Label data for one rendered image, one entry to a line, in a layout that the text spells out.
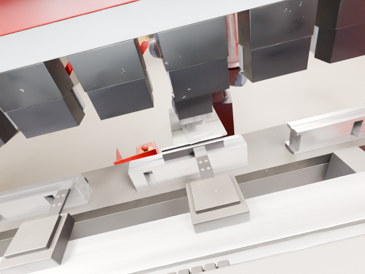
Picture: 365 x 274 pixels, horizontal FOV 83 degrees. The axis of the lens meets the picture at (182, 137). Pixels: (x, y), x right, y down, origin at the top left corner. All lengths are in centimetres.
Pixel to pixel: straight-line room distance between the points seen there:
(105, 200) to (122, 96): 40
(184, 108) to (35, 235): 46
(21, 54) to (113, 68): 18
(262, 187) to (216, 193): 36
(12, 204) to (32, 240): 32
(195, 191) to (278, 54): 38
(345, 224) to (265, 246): 16
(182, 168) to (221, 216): 28
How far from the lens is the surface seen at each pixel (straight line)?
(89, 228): 88
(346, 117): 84
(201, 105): 59
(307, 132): 77
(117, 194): 79
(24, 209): 91
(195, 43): 50
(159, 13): 49
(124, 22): 49
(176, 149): 66
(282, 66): 59
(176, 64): 51
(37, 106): 61
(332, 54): 66
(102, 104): 55
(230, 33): 116
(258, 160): 77
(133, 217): 82
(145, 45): 60
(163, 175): 70
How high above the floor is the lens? 141
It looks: 35 degrees down
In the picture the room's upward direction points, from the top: 14 degrees counter-clockwise
